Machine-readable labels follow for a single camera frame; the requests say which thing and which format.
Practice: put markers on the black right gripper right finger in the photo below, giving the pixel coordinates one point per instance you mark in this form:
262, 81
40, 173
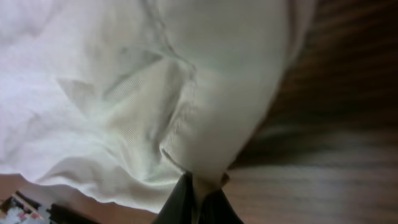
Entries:
216, 209

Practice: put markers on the beige khaki shorts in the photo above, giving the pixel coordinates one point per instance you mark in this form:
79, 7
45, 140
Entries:
118, 98

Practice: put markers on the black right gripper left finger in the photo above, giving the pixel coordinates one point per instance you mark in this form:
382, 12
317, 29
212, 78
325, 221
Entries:
178, 207

